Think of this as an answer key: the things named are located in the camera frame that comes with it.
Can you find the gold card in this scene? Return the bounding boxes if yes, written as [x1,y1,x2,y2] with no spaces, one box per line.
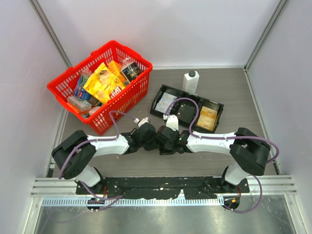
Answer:
[196,116,215,131]
[200,106,218,119]

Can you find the black leather card holder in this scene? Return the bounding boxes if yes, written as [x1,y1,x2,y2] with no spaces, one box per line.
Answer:
[159,147,176,156]

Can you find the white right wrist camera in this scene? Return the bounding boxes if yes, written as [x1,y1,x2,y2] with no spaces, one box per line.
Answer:
[163,115,178,131]

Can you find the gold card top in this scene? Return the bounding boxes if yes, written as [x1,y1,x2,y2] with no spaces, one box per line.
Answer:
[200,106,218,119]

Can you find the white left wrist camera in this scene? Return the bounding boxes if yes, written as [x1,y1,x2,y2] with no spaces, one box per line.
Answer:
[138,117,151,127]

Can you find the blue green snack pack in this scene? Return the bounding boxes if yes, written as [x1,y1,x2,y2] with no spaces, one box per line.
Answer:
[74,75,91,101]

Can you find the white vip card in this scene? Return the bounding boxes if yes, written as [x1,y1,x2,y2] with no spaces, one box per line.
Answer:
[155,103,172,114]
[157,100,171,105]
[161,93,177,103]

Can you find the white bottle black cap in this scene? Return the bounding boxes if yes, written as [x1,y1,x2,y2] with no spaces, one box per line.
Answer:
[182,70,199,94]

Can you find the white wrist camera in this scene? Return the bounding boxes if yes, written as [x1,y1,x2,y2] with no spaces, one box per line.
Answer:
[163,115,178,131]
[138,117,151,127]

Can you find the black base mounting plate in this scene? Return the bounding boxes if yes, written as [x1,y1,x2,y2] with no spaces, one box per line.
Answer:
[90,176,250,200]

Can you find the orange snack box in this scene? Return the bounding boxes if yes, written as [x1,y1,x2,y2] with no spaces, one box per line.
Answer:
[108,60,123,79]

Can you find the black gold patterned box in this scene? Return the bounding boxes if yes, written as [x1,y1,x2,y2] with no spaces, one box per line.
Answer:
[121,61,142,82]

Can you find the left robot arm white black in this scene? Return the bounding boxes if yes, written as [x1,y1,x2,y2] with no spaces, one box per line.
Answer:
[52,122,156,194]

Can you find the aluminium frame profile right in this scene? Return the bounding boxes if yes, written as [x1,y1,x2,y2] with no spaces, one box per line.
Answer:
[243,0,290,73]

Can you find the white VIP card top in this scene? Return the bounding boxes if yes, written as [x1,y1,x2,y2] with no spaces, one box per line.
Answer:
[161,93,177,103]

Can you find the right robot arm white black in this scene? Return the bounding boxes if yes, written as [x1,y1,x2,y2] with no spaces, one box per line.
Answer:
[156,126,271,193]

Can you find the white slotted cable duct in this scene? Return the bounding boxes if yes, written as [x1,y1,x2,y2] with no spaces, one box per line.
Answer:
[41,196,224,207]

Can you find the black VIP card upper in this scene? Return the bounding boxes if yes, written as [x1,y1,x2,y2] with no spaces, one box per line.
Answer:
[177,104,196,123]

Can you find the yellow snack bag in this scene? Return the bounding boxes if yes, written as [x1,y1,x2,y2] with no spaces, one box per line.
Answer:
[83,62,125,104]

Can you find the aluminium frame profile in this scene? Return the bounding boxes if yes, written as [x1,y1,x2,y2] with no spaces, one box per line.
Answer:
[243,0,290,73]
[29,0,72,67]

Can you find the aluminium frame profile left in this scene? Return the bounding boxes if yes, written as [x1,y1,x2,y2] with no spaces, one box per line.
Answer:
[29,0,72,67]

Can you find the white VIP card middle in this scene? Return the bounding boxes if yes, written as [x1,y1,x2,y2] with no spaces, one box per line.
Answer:
[157,100,171,105]

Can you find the red plastic shopping basket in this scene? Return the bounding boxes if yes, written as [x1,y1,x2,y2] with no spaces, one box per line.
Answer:
[47,40,153,136]

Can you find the clear plastic wrapped pack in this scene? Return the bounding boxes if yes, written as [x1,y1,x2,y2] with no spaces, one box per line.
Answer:
[67,96,92,112]

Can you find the gold card bottom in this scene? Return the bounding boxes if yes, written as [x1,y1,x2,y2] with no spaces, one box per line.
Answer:
[196,116,215,131]

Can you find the white VIP card bottom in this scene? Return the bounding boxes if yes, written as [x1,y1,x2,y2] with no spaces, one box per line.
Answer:
[155,103,172,114]

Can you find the black three-compartment card tray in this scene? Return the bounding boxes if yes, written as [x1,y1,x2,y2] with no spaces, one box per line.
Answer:
[150,84,224,133]

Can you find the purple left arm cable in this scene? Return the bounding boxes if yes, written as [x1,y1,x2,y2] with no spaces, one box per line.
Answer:
[58,111,141,180]

